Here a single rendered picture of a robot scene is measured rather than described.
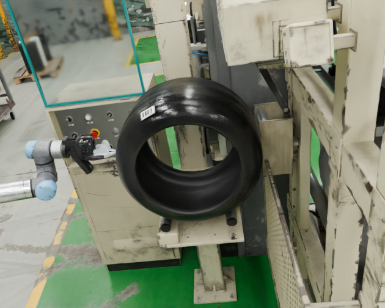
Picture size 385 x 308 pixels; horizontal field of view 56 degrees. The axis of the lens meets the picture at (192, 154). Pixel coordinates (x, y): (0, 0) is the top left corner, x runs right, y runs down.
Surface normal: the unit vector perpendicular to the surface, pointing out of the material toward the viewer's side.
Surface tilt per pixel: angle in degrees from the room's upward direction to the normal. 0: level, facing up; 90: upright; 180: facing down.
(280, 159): 90
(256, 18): 90
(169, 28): 90
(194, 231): 0
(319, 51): 72
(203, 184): 35
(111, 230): 90
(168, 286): 0
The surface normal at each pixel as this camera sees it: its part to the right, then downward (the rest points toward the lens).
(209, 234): -0.15, -0.85
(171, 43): -0.03, 0.51
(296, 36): -0.07, 0.22
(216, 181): -0.40, -0.33
